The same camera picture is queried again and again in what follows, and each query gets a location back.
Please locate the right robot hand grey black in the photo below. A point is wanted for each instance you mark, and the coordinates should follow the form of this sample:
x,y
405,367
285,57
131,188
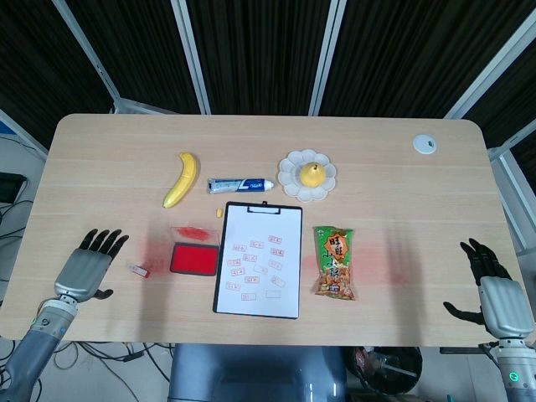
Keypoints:
x,y
502,301

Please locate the left robot hand grey black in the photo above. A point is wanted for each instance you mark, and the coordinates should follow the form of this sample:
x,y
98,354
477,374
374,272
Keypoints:
x,y
77,268

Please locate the small red stamp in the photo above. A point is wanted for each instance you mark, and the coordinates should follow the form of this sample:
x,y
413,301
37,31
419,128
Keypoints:
x,y
138,270

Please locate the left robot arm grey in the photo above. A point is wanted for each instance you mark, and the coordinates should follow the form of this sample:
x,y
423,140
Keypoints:
x,y
42,331

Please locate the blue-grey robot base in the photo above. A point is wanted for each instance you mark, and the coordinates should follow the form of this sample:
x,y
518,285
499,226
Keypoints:
x,y
251,368

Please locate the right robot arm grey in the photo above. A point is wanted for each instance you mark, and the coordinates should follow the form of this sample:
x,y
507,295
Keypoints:
x,y
517,370

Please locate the black box device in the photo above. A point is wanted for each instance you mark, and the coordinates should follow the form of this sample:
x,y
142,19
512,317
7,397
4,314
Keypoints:
x,y
10,186

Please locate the red ink pad clear lid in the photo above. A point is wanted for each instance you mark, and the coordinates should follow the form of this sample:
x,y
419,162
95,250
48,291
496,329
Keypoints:
x,y
192,257

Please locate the black trash bin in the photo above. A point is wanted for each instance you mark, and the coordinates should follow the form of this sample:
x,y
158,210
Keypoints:
x,y
389,372

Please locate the yellow banana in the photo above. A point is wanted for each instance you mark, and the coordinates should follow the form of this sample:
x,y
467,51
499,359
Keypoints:
x,y
184,180

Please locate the white framed blue board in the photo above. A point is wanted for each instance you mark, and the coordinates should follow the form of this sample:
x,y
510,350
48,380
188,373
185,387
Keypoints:
x,y
17,130

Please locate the green snack bag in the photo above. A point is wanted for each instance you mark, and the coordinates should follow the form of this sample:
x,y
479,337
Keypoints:
x,y
335,259

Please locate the blue white toothpaste tube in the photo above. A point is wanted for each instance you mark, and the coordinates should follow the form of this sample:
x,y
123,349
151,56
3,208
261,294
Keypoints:
x,y
238,185

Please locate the black clipboard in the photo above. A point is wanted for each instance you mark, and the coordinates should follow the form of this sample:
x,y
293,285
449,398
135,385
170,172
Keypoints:
x,y
264,209

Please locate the yellow pear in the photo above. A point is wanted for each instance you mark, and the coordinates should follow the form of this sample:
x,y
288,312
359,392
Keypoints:
x,y
310,176

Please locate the white flower-shaped plate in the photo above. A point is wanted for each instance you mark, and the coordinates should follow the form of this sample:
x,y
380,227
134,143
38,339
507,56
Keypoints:
x,y
289,171

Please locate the white side partition frame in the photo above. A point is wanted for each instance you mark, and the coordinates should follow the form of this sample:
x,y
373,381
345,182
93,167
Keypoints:
x,y
508,184

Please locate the white partition frame post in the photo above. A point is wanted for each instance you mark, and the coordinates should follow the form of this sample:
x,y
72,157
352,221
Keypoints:
x,y
88,52
326,54
192,54
490,69

